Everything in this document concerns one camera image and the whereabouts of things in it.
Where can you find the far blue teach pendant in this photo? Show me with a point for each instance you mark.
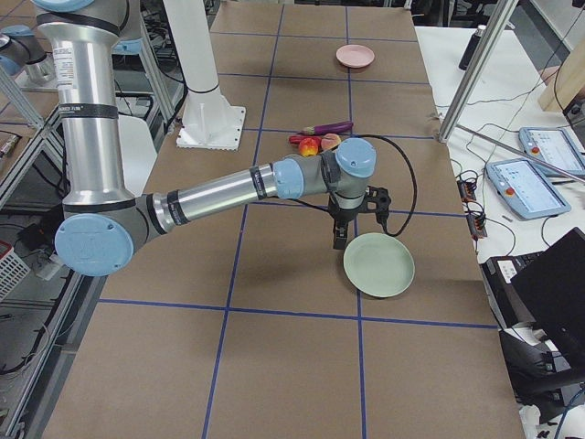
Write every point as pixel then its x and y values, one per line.
pixel 553 146

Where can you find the near blue teach pendant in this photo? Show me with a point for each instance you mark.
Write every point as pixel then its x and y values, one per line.
pixel 525 189

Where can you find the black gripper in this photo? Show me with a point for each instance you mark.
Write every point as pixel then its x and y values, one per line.
pixel 342 219

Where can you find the black laptop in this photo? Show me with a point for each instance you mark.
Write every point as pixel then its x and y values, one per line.
pixel 545 288

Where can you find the pink plate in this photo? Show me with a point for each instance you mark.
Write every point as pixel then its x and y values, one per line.
pixel 355 56

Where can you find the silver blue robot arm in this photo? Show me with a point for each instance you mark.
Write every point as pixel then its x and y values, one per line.
pixel 105 224
pixel 21 50

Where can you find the yellow pink peach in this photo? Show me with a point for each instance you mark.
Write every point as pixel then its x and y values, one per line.
pixel 330 141

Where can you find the white basket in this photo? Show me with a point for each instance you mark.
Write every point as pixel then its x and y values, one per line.
pixel 13 270

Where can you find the red pomegranate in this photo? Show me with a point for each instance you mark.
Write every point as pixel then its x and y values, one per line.
pixel 309 147

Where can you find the green plate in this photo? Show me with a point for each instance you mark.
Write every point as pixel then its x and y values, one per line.
pixel 378 265

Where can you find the aluminium frame post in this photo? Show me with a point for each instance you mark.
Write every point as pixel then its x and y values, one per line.
pixel 494 29

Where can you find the purple eggplant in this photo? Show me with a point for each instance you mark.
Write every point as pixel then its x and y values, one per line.
pixel 330 128

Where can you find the blue teach pendant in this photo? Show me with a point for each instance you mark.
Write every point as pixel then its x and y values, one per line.
pixel 525 189
pixel 553 146

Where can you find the red chili pepper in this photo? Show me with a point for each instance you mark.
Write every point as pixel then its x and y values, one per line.
pixel 295 139

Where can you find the black water bottle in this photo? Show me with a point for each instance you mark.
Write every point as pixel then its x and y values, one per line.
pixel 471 47

